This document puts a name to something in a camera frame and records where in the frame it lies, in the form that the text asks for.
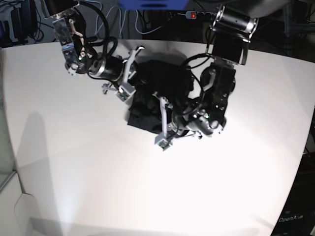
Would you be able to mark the black OpenArm base unit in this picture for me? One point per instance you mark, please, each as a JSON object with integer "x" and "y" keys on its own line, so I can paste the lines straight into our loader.
{"x": 298, "y": 215}

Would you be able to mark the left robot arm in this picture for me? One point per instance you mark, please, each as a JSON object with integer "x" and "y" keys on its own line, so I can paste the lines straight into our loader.
{"x": 233, "y": 23}

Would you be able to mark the black power brick on floor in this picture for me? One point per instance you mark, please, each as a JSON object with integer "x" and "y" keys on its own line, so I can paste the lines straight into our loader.
{"x": 24, "y": 20}

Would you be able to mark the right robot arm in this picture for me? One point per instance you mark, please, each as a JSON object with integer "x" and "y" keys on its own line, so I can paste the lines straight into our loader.
{"x": 86, "y": 55}

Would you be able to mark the black long-sleeve T-shirt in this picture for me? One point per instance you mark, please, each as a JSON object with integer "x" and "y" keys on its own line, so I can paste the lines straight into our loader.
{"x": 155, "y": 79}

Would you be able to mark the blue box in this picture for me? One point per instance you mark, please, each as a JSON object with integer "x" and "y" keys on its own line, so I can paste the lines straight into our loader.
{"x": 153, "y": 4}

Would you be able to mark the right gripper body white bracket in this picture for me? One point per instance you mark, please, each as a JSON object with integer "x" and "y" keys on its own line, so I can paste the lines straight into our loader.
{"x": 125, "y": 90}

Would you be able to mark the white power strip red switch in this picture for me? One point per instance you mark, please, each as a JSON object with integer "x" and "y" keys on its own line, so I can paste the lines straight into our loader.
{"x": 194, "y": 15}

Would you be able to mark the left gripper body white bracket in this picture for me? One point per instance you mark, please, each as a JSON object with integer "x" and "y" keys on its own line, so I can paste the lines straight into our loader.
{"x": 176, "y": 123}

